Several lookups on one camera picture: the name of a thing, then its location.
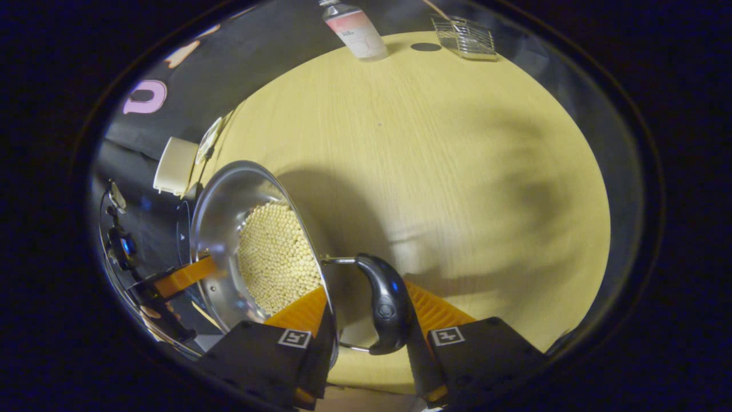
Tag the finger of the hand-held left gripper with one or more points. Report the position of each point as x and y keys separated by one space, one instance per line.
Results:
x=183 y=276

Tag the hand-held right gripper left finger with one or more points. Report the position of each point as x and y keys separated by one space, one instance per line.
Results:
x=323 y=355

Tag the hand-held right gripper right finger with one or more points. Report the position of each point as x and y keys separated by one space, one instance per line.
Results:
x=423 y=366

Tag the black induction cooktop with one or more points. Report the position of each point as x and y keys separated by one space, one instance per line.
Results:
x=183 y=240

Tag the stainless steel pot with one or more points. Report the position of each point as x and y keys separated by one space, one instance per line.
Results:
x=229 y=194

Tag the large soybean pile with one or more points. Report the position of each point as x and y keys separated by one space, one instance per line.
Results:
x=277 y=257

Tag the white toaster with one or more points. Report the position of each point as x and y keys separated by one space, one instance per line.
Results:
x=174 y=166

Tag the white divided dish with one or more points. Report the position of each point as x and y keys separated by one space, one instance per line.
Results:
x=209 y=140

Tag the small pink label bottle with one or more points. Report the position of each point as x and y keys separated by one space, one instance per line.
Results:
x=360 y=31

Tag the wooden stick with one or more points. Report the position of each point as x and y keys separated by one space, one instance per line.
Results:
x=437 y=8

